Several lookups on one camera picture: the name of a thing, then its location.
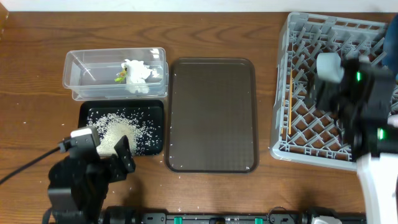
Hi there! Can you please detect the pile of white rice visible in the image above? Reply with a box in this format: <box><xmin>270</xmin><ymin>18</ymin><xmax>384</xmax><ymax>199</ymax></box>
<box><xmin>85</xmin><ymin>107</ymin><xmax>164</xmax><ymax>156</ymax></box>

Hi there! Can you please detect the light blue bowl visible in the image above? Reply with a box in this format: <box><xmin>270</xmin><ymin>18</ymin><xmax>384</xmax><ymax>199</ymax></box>
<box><xmin>316</xmin><ymin>52</ymin><xmax>345</xmax><ymax>83</ymax></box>

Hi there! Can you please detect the wooden chopstick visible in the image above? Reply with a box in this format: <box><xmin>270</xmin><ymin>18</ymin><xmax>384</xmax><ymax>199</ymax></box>
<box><xmin>288</xmin><ymin>69</ymin><xmax>294</xmax><ymax>135</ymax></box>

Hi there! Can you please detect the pink-tinted white cup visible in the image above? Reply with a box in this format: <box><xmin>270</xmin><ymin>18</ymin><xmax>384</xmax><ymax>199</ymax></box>
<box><xmin>387</xmin><ymin>114</ymin><xmax>398</xmax><ymax>128</ymax></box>

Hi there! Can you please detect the yellow green snack wrapper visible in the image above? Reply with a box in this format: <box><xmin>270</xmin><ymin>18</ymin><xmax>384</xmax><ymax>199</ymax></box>
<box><xmin>114</xmin><ymin>70</ymin><xmax>127</xmax><ymax>83</ymax></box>

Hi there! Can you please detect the white tissue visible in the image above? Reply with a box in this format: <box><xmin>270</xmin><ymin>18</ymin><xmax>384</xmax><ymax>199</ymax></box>
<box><xmin>121</xmin><ymin>59</ymin><xmax>152</xmax><ymax>94</ymax></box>

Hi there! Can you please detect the dark blue plate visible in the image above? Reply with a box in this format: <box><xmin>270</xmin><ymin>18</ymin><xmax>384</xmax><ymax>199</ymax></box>
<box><xmin>382</xmin><ymin>15</ymin><xmax>397</xmax><ymax>76</ymax></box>

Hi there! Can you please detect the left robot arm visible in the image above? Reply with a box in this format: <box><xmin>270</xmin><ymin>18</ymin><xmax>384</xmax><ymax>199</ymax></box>
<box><xmin>42</xmin><ymin>134</ymin><xmax>136</xmax><ymax>223</ymax></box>

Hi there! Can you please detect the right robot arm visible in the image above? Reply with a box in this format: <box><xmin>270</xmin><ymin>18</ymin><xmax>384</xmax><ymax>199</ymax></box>
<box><xmin>306</xmin><ymin>54</ymin><xmax>397</xmax><ymax>223</ymax></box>

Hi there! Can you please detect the grey dishwasher rack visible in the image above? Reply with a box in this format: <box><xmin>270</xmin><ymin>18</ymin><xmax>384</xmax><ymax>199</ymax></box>
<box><xmin>270</xmin><ymin>12</ymin><xmax>397</xmax><ymax>170</ymax></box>

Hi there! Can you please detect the black plastic tray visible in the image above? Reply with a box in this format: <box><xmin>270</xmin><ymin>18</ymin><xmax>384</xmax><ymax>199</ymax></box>
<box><xmin>76</xmin><ymin>99</ymin><xmax>166</xmax><ymax>157</ymax></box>

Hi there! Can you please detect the clear plastic bin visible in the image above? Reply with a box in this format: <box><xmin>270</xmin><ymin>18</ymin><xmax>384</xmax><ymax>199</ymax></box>
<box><xmin>63</xmin><ymin>47</ymin><xmax>169</xmax><ymax>101</ymax></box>

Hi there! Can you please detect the brown serving tray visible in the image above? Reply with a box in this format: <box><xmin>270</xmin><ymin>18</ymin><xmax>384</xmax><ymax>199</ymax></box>
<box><xmin>165</xmin><ymin>58</ymin><xmax>259</xmax><ymax>174</ymax></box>

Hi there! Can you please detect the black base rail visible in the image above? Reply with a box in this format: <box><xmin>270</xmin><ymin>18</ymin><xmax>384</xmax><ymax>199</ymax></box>
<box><xmin>98</xmin><ymin>206</ymin><xmax>367</xmax><ymax>224</ymax></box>

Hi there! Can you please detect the left black cable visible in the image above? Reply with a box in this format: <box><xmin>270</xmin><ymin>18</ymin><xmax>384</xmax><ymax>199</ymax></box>
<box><xmin>0</xmin><ymin>146</ymin><xmax>62</xmax><ymax>186</ymax></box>

